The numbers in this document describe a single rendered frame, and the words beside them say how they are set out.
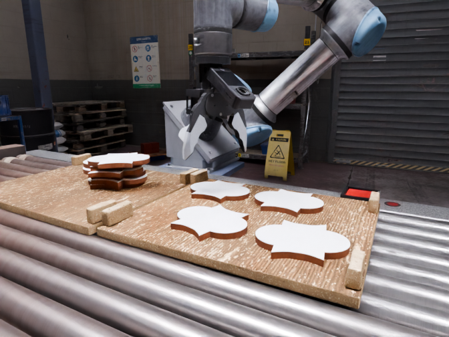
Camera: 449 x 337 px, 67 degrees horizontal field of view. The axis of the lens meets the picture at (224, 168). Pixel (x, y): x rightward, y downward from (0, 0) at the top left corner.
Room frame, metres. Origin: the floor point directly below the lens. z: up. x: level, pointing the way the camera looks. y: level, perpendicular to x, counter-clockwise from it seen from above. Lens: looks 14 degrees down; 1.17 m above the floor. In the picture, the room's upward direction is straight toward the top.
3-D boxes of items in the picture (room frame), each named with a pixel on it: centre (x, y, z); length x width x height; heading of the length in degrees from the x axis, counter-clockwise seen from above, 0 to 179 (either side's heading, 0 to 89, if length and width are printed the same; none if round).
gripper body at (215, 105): (0.71, 0.03, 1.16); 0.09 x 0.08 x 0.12; 34
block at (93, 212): (0.56, 0.22, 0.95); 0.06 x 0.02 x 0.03; 151
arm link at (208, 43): (0.70, 0.03, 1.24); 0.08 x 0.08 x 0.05
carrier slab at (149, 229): (0.58, -0.05, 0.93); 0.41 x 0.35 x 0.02; 62
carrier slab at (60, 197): (0.77, 0.32, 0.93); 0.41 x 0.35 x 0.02; 61
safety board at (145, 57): (6.37, 1.44, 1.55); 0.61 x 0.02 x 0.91; 67
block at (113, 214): (0.55, 0.18, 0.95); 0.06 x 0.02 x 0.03; 152
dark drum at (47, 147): (4.08, 2.38, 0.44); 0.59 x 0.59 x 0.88
